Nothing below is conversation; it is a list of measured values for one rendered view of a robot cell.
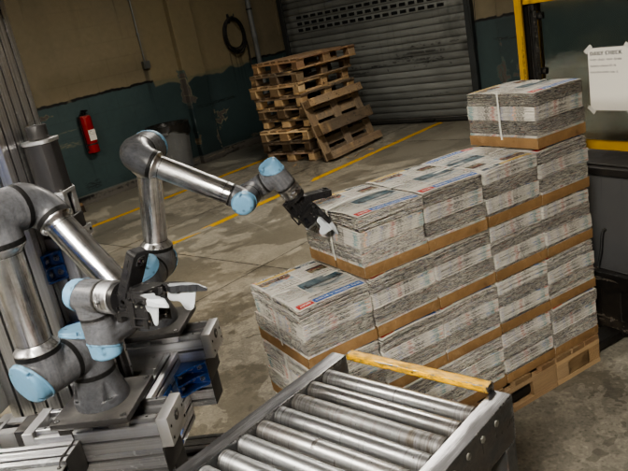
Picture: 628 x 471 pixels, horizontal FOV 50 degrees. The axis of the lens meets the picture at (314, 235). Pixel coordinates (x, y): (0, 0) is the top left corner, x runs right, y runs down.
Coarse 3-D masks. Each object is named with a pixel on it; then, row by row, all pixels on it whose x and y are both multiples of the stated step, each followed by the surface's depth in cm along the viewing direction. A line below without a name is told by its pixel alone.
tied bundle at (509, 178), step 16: (432, 160) 284; (448, 160) 279; (464, 160) 274; (480, 160) 269; (496, 160) 264; (512, 160) 259; (528, 160) 262; (496, 176) 255; (512, 176) 260; (528, 176) 265; (496, 192) 257; (512, 192) 261; (528, 192) 265; (496, 208) 258
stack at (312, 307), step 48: (480, 240) 257; (528, 240) 271; (288, 288) 240; (336, 288) 231; (384, 288) 237; (432, 288) 248; (528, 288) 276; (288, 336) 234; (336, 336) 229; (384, 336) 241; (432, 336) 252; (528, 336) 280; (288, 384) 249; (432, 384) 256
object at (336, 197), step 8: (336, 192) 262; (344, 192) 260; (352, 192) 258; (360, 192) 256; (368, 192) 254; (320, 200) 254; (328, 200) 252; (336, 200) 251; (344, 200) 249; (312, 232) 256; (312, 240) 258; (320, 240) 252; (312, 248) 261; (320, 248) 254; (328, 248) 248
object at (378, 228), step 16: (400, 192) 246; (352, 208) 235; (368, 208) 231; (384, 208) 231; (400, 208) 234; (416, 208) 237; (336, 224) 239; (352, 224) 229; (368, 224) 228; (384, 224) 232; (400, 224) 236; (416, 224) 239; (336, 240) 241; (352, 240) 231; (368, 240) 230; (384, 240) 234; (400, 240) 237; (416, 240) 241; (352, 256) 234; (368, 256) 231; (384, 256) 234
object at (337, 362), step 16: (320, 368) 186; (336, 368) 188; (304, 384) 180; (272, 400) 175; (288, 400) 174; (256, 416) 169; (272, 416) 170; (240, 432) 164; (208, 448) 160; (224, 448) 159; (192, 464) 155; (208, 464) 155
